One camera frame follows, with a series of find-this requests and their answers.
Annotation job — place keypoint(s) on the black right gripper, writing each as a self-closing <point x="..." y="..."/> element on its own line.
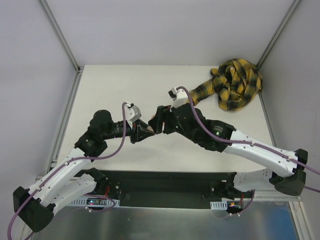
<point x="163" y="121"/>

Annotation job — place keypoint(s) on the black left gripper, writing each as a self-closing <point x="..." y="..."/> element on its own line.
<point x="135" y="132"/>

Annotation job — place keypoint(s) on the nail polish bottle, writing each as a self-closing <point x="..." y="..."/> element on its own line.
<point x="150" y="128"/>

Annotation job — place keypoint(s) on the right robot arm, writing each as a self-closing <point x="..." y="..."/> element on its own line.
<point x="283" y="169"/>

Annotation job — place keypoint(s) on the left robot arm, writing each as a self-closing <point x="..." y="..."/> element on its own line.
<point x="37" y="205"/>

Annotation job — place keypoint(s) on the yellow plaid shirt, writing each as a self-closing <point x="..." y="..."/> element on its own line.
<point x="236" y="82"/>

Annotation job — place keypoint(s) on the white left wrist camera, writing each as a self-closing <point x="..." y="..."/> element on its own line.
<point x="132" y="113"/>

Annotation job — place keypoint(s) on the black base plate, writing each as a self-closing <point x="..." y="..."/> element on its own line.
<point x="155" y="189"/>

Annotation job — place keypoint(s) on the left white cable duct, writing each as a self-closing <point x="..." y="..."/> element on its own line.
<point x="90" y="201"/>

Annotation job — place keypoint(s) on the white cable duct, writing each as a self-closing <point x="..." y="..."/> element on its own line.
<point x="90" y="201"/>
<point x="226" y="204"/>

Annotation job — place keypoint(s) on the right white cable duct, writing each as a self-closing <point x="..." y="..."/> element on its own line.
<point x="226" y="204"/>

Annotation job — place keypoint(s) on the left aluminium frame post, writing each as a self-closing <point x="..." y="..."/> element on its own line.
<point x="44" y="5"/>

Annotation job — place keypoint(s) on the aluminium frame post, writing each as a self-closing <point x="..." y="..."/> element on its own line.
<point x="44" y="5"/>
<point x="293" y="7"/>

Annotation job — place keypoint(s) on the right aluminium frame post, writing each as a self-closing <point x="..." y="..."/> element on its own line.
<point x="293" y="7"/>

